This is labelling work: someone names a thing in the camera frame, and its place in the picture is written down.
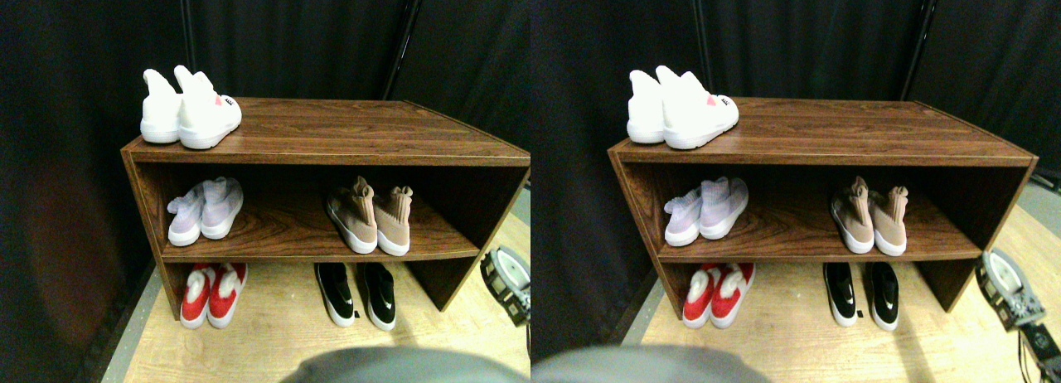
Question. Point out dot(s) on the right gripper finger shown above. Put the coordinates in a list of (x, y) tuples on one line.
[(510, 283), (1007, 288)]

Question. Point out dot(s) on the beige shoe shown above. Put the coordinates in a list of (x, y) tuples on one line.
[(889, 225), (854, 221), (393, 225), (355, 221)]

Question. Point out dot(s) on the black shoe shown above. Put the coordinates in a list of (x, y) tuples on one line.
[(884, 296), (380, 296), (336, 293), (840, 293)]

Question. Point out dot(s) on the lilac shoe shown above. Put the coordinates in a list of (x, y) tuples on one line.
[(721, 213), (186, 224), (682, 225), (220, 213)]

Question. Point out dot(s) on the brown shoe rack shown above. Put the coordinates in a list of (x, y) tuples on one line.
[(829, 134), (340, 134)]

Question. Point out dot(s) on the white shoe with red mark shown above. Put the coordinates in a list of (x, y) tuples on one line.
[(203, 118), (692, 118)]

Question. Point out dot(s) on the curtain stand pole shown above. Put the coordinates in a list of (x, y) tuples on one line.
[(920, 43), (404, 43), (188, 26)]

